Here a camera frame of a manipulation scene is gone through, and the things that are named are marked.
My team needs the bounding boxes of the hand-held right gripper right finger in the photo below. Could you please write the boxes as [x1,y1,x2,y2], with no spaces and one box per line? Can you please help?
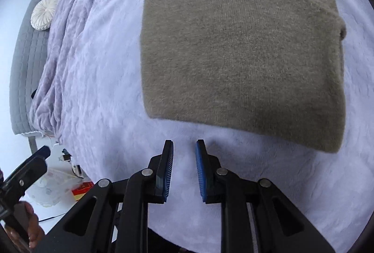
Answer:
[195,139,336,253]

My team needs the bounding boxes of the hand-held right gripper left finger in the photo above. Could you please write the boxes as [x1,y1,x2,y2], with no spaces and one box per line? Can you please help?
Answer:
[31,139,175,253]

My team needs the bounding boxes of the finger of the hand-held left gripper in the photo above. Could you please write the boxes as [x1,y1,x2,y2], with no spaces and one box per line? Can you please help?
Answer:
[25,145,51,164]
[4,157,49,193]

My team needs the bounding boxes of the olive knit sweater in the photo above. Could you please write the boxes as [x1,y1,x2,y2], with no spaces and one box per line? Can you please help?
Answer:
[140,0,348,154]

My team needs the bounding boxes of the person's left hand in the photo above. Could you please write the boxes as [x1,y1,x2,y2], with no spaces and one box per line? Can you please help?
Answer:
[5,201,46,250]

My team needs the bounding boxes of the small black and white device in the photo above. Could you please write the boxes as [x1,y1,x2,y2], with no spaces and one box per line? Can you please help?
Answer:
[59,148,84,178]

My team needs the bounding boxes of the white plastic bag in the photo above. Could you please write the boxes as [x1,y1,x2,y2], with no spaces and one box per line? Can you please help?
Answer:
[29,168,86,208]

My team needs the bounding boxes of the red box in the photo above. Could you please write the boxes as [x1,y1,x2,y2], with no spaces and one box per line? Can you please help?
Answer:
[71,181,95,201]

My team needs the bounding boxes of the grey quilted headboard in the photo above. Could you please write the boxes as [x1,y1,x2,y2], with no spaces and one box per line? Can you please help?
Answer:
[9,0,71,136]

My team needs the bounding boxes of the lavender fleece blanket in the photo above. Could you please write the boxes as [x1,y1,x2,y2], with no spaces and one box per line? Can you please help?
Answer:
[29,0,374,253]

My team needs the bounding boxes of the white round pleated cushion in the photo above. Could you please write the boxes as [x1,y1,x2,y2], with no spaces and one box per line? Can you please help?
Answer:
[31,0,61,31]

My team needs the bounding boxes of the black cable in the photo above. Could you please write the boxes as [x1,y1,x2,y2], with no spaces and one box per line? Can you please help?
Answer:
[38,211,68,223]

